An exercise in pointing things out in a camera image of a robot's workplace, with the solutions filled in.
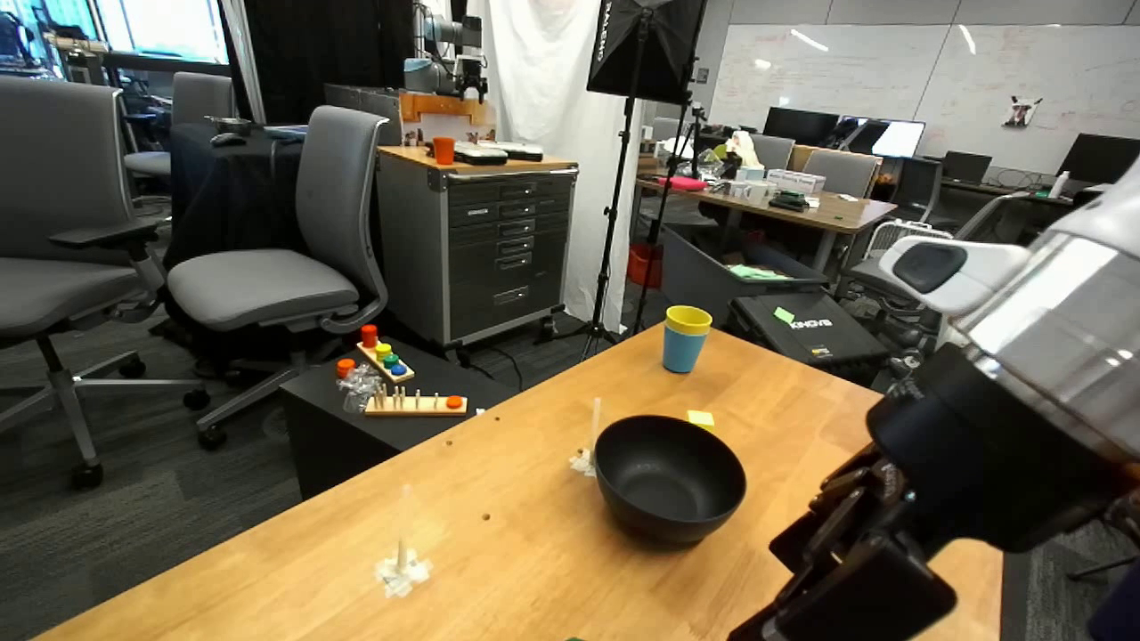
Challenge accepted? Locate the black softbox light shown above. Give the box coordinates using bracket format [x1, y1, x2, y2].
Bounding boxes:
[586, 0, 705, 102]

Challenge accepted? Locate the blue cup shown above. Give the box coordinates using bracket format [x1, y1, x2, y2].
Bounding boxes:
[662, 327, 705, 374]

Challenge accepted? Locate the black low box table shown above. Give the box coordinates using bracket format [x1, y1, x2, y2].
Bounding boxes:
[281, 341, 508, 498]

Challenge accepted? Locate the orange mug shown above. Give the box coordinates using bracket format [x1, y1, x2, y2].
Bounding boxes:
[429, 134, 456, 165]

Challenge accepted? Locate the clear plastic stand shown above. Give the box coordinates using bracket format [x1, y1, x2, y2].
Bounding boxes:
[570, 399, 605, 476]
[374, 483, 429, 597]

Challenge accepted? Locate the black bowl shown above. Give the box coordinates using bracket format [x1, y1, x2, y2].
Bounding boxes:
[591, 415, 749, 549]

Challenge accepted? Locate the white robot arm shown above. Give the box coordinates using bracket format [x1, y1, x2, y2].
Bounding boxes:
[729, 167, 1140, 641]

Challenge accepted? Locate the yellow cube block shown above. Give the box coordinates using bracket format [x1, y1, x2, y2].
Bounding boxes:
[688, 410, 714, 432]

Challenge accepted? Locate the grey office chair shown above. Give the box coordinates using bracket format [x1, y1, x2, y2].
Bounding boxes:
[0, 77, 209, 488]
[166, 106, 389, 450]

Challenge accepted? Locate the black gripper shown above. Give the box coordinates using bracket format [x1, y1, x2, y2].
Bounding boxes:
[728, 445, 954, 641]

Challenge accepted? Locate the grey drawer cabinet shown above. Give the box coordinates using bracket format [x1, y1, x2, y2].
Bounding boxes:
[376, 148, 577, 346]

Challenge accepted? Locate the yellow cup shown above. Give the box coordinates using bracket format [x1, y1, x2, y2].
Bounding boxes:
[665, 305, 713, 335]

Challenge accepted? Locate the grey office chair far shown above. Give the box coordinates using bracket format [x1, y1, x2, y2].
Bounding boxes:
[0, 77, 209, 488]

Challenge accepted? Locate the wooden toy block tray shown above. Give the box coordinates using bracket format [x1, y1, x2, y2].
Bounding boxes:
[358, 394, 469, 416]

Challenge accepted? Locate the clear plastic stand far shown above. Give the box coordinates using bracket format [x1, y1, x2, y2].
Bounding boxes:
[570, 399, 605, 476]

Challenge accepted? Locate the colourful stacking toy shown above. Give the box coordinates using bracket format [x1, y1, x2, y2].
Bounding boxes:
[355, 326, 413, 385]

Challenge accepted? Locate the grey office chair near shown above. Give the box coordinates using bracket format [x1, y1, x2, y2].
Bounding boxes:
[166, 106, 389, 450]

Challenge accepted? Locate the clear plastic stand near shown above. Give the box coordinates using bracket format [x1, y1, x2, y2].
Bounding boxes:
[374, 483, 429, 597]

